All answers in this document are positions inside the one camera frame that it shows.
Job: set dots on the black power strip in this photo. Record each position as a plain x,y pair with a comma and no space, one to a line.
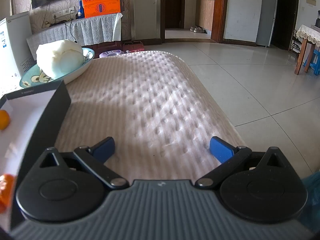
57,24

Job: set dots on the blue plastic bag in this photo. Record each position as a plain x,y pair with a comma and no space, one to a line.
312,195

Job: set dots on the wooden table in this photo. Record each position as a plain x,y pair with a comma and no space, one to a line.
298,60

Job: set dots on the blue glass bottle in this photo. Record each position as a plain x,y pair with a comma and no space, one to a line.
80,13

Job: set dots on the beige wall panel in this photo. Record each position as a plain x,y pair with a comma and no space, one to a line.
310,2

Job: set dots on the grey refrigerator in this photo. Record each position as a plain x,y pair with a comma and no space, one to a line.
266,12

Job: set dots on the white chest freezer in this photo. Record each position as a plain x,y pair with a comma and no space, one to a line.
12,50

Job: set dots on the black shoe rack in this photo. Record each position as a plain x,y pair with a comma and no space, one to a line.
295,42

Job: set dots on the blue plastic stool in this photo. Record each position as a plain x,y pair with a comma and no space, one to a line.
313,61

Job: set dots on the grey shoe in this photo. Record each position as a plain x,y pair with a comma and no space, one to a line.
192,28
198,30

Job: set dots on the grey cabinet cover cloth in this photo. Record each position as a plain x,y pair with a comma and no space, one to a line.
87,30

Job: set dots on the red case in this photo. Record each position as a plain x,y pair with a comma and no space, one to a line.
133,47

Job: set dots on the wooden kitchen counter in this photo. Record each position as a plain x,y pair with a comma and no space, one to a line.
206,15

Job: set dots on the white wall socket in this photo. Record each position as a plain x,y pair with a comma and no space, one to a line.
55,14
70,10

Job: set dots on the dark orange mandarin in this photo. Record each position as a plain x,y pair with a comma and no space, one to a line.
5,192

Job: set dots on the lace tablecloth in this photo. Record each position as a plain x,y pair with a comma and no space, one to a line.
308,33

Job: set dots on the grey cardboard box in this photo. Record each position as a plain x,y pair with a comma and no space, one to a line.
56,110

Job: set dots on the purple plastic bottle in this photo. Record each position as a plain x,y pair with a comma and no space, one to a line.
112,53

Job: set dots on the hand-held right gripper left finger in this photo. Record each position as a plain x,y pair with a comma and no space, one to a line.
105,148

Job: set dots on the teal cartoon plate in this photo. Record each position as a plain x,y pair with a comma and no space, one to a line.
31,79

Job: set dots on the napa cabbage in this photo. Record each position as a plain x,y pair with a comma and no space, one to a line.
58,55

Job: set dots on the dark wooden door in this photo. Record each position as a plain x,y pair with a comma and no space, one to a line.
175,5

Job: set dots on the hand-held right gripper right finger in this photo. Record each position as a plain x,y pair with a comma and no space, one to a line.
220,150

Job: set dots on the dark wooden TV cabinet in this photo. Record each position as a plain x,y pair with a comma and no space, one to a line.
107,46

